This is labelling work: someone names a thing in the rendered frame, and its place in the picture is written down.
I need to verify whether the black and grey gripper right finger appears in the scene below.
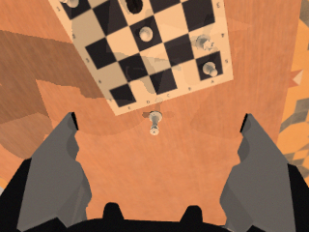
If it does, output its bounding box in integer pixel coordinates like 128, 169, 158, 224
219, 113, 309, 232

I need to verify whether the black and cream chessboard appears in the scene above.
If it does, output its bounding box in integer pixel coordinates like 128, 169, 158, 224
48, 0, 234, 116

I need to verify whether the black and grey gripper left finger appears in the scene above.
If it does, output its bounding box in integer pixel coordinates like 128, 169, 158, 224
0, 112, 92, 232

